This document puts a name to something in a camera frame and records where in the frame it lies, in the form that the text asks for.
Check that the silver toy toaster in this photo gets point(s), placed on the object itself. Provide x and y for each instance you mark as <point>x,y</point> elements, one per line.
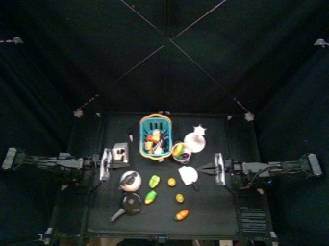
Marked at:
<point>120,151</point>

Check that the orange toy carrot piece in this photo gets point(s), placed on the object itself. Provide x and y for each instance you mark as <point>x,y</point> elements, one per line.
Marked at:
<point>182,215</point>

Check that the yellow green toy fruit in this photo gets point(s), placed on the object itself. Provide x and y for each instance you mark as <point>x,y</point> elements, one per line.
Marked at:
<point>178,149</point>

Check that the small black toy knife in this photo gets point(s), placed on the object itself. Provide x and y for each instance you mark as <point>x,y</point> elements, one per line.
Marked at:
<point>130,136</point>

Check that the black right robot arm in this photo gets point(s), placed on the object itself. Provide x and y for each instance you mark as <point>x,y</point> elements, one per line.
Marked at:
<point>278,167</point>

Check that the orange toy food piece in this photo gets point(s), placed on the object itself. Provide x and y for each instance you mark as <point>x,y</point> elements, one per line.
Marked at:
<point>148,138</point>

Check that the black toy frying pan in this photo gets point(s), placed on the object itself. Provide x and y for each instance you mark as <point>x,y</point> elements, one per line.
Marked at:
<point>131,203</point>

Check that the silver frame corner bracket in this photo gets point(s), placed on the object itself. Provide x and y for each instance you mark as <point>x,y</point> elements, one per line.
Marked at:
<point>78,112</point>
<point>16,40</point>
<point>320,42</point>
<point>249,116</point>

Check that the green toy kiwi half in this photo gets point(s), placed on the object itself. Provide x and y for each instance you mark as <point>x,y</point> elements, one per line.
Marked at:
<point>154,181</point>
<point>150,197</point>

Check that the yellow toy lemon slice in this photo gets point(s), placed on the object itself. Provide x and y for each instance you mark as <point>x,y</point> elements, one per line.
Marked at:
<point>171,182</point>
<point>179,198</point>

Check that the white toy kettle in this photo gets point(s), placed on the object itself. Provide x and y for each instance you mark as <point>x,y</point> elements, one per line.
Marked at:
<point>195,141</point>

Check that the white bowl with toy fruit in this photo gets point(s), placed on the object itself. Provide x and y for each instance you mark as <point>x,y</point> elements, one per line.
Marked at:
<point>181,153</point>

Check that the teal basket with orange rim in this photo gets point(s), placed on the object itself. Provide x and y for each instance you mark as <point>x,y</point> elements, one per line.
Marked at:
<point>155,124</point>

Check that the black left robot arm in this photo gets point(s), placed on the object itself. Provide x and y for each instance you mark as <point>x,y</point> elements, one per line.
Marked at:
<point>51,162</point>

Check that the purple toy fruit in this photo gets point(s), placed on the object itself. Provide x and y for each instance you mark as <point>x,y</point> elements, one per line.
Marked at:
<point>185,156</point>

